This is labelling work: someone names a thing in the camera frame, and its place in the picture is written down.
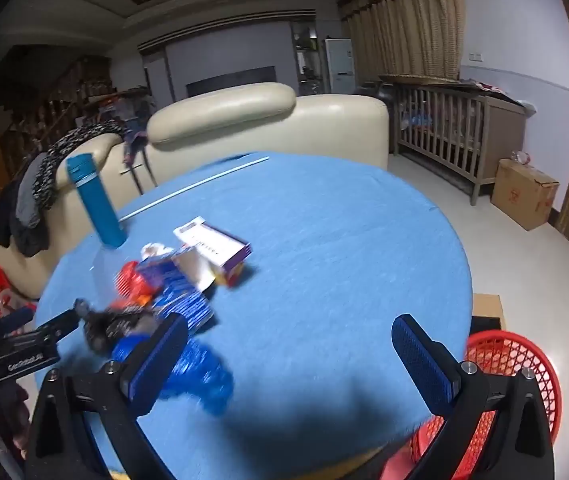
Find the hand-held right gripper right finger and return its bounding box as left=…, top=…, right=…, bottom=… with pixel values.
left=391, top=314, right=555, bottom=480

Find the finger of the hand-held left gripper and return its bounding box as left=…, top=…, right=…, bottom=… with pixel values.
left=82, top=307, right=158, bottom=353
left=37, top=299, right=94, bottom=347

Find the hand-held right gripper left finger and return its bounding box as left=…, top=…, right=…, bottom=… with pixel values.
left=24, top=312, right=190, bottom=480

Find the blue plastic wrapper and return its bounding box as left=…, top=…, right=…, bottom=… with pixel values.
left=109, top=332, right=235, bottom=417

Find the red plastic bag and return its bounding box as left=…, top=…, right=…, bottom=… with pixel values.
left=113, top=260, right=154, bottom=308

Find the red plastic basket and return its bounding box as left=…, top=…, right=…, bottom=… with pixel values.
left=409, top=330, right=563, bottom=480

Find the white purple carton box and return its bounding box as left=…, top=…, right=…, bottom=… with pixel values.
left=173, top=216, right=254, bottom=288

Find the blue striped packet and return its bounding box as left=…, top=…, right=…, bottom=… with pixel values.
left=142, top=242, right=215, bottom=333

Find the black garment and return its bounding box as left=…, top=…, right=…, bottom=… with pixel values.
left=0, top=180, right=50, bottom=256

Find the flat cardboard piece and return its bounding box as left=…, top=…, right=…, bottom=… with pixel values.
left=471, top=294, right=507, bottom=333

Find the blue thermos bottle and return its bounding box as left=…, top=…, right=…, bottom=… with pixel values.
left=67, top=154, right=126, bottom=250

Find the grey garment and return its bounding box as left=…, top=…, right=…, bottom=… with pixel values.
left=12, top=152, right=50, bottom=228

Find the blue round tablecloth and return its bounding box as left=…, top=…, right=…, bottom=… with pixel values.
left=34, top=150, right=475, bottom=480

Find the thin white rod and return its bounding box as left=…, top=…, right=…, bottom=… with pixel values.
left=117, top=156, right=271, bottom=223

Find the dark floral garment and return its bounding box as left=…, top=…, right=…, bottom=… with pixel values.
left=32, top=121, right=132, bottom=211

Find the brown cardboard box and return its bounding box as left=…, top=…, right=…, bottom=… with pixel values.
left=490, top=158, right=561, bottom=232

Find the wooden staircase railing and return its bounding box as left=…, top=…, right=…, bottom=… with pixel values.
left=0, top=45, right=115, bottom=176

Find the cream leather sofa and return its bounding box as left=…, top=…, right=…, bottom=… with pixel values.
left=0, top=82, right=390, bottom=301

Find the wooden crib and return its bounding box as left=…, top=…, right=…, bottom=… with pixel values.
left=391, top=80, right=527, bottom=206

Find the black television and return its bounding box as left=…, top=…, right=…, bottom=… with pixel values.
left=186, top=65, right=278, bottom=98

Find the white standing air conditioner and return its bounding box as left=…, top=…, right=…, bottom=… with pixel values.
left=324, top=37, right=356, bottom=95

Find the glass display shelf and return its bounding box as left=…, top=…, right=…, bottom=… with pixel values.
left=291, top=20, right=326, bottom=96

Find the beige curtain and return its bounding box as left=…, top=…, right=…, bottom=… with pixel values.
left=339, top=0, right=466, bottom=83

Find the dark garment with straps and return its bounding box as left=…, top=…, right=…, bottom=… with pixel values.
left=119, top=95, right=158, bottom=193

